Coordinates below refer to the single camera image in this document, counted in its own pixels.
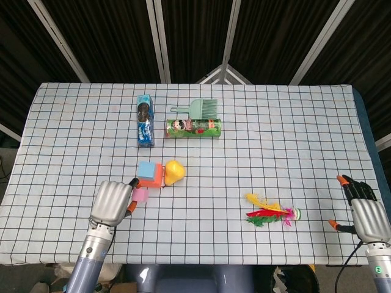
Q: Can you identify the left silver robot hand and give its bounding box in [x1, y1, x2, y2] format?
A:
[88, 177, 143, 227]

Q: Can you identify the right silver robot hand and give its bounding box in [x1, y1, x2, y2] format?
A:
[328, 174, 391, 245]

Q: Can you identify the small pink foam cube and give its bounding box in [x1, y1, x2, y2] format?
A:
[131, 187, 150, 203]

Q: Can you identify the blue foam cube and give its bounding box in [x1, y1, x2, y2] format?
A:
[136, 161, 157, 181]

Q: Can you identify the big orange foam cube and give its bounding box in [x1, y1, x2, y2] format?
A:
[137, 163, 164, 189]

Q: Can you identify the yellow plastic pear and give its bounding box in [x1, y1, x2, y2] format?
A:
[161, 159, 186, 189]

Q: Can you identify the blue cookie box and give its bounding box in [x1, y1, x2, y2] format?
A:
[136, 94, 156, 149]

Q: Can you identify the colourful feather shuttlecock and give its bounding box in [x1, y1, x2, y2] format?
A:
[245, 192, 302, 228]

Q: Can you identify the blue-grey robot torso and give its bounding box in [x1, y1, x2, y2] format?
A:
[122, 264, 254, 293]

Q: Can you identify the green chips can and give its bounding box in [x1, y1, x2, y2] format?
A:
[166, 118, 222, 140]

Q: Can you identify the green plastic comb brush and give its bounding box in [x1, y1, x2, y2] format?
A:
[170, 98, 219, 119]

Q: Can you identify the white black-checked tablecloth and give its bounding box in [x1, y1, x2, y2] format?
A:
[0, 81, 382, 266]

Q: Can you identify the black pleated curtain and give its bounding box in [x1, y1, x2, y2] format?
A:
[0, 0, 391, 147]

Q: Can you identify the black right hand cable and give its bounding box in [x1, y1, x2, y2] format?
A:
[334, 241, 366, 293]

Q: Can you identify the white metal frame post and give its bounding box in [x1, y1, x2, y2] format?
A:
[290, 0, 357, 85]
[375, 134, 391, 151]
[222, 0, 242, 65]
[0, 123, 22, 142]
[27, 0, 90, 83]

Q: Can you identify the white double frame post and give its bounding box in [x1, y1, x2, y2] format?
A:
[145, 0, 172, 83]

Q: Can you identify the white triangular frame base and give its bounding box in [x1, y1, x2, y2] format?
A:
[195, 62, 252, 85]

